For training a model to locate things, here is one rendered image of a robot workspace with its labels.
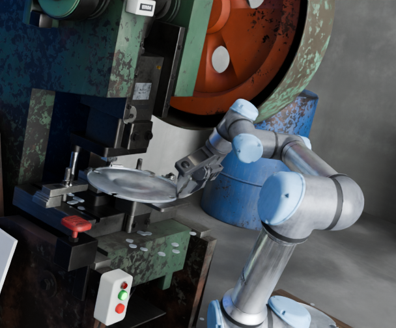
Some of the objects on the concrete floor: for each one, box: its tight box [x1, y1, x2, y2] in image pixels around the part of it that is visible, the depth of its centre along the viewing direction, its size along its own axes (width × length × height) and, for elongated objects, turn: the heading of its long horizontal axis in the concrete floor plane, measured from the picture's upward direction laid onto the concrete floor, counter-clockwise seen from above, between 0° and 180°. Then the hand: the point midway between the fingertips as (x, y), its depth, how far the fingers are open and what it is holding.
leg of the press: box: [133, 214, 217, 328], centre depth 248 cm, size 92×12×90 cm, turn 16°
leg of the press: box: [0, 105, 114, 328], centre depth 205 cm, size 92×12×90 cm, turn 16°
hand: (178, 194), depth 199 cm, fingers closed
